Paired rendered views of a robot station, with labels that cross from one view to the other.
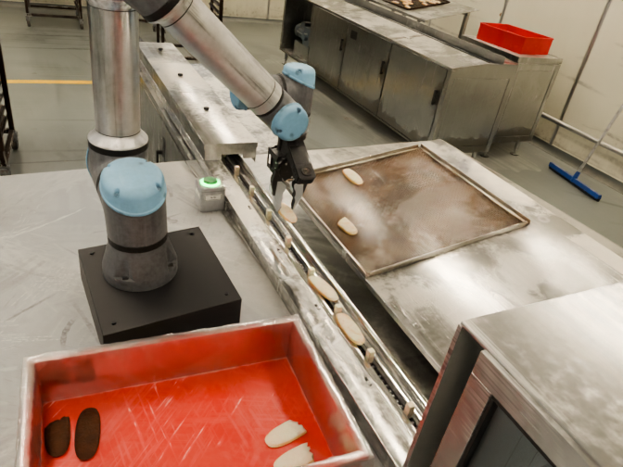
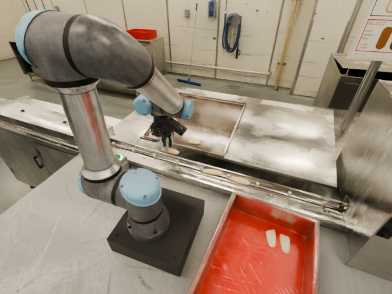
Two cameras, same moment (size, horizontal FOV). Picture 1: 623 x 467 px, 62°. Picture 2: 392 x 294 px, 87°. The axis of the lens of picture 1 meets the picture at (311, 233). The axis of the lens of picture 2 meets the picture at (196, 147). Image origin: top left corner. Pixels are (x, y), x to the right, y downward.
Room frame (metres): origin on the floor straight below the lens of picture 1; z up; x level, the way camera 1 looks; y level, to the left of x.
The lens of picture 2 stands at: (0.40, 0.47, 1.58)
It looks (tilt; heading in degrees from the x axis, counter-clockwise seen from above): 37 degrees down; 323
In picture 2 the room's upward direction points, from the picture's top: straight up
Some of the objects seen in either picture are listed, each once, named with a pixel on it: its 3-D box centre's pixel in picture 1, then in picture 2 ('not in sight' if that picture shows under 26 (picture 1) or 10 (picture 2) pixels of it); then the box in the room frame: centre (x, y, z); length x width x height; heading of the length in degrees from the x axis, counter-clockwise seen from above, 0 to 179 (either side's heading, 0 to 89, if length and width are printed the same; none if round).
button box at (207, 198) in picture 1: (209, 199); (119, 165); (1.31, 0.31, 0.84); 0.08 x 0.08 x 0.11; 30
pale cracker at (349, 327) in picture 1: (349, 327); (239, 180); (0.84, -0.11, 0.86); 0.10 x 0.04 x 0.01; 30
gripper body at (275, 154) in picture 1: (287, 152); (161, 123); (1.19, 0.09, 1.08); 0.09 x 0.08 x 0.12; 31
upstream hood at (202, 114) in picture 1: (184, 89); (32, 117); (2.09, 0.62, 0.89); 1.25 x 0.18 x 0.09; 30
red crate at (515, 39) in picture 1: (514, 38); (141, 34); (4.69, -1.39, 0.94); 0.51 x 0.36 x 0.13; 34
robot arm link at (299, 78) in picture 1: (296, 90); not in sight; (1.18, 0.09, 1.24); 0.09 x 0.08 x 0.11; 124
